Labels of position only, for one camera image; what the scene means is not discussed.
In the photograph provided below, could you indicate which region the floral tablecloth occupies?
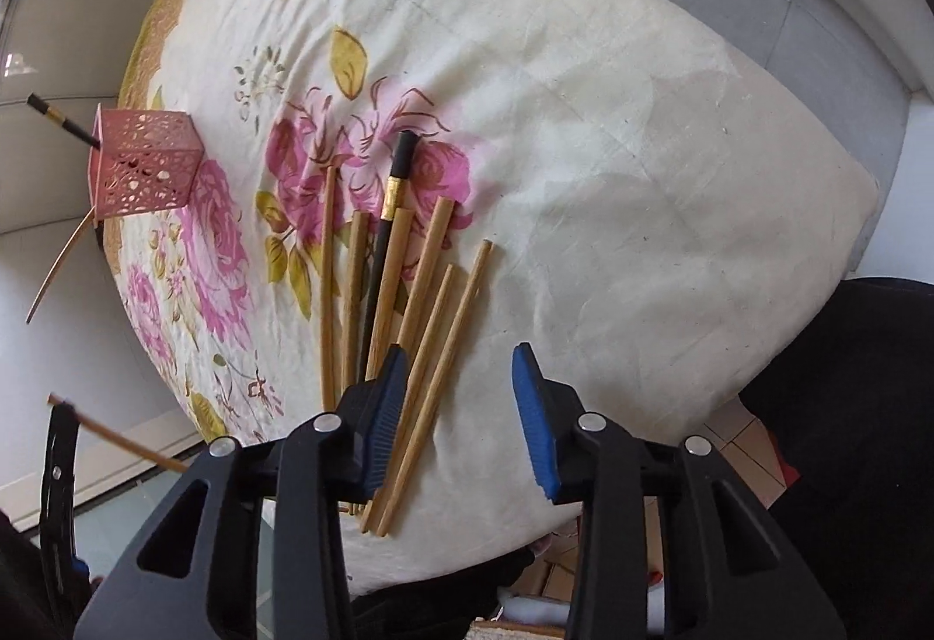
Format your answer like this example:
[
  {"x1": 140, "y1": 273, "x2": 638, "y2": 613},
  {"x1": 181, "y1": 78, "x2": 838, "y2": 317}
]
[{"x1": 102, "y1": 0, "x2": 880, "y2": 597}]

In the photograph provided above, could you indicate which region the cardboard box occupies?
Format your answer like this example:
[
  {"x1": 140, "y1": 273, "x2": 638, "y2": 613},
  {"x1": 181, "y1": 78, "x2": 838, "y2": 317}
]
[{"x1": 722, "y1": 395, "x2": 793, "y2": 510}]

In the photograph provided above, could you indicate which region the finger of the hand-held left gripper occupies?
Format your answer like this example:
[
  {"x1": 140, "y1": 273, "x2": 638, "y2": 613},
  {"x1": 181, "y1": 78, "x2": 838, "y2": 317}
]
[{"x1": 38, "y1": 401, "x2": 85, "y2": 593}]

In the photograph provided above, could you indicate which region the black chopstick with gold band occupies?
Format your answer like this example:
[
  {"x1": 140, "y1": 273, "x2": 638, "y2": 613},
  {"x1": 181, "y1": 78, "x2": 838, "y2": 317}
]
[
  {"x1": 27, "y1": 94, "x2": 102, "y2": 147},
  {"x1": 359, "y1": 131, "x2": 420, "y2": 382}
]

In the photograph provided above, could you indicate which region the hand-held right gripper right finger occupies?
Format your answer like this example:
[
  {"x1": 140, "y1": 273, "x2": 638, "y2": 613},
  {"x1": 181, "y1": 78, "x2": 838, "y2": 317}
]
[{"x1": 511, "y1": 342, "x2": 848, "y2": 640}]

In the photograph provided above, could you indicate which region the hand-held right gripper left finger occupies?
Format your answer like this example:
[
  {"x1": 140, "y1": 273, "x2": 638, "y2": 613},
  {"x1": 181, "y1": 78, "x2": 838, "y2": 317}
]
[{"x1": 73, "y1": 344, "x2": 410, "y2": 640}]

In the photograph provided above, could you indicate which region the pink perforated chopstick holder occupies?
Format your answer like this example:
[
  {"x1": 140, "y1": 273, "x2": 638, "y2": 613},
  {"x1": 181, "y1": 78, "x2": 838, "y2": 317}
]
[{"x1": 89, "y1": 103, "x2": 201, "y2": 221}]

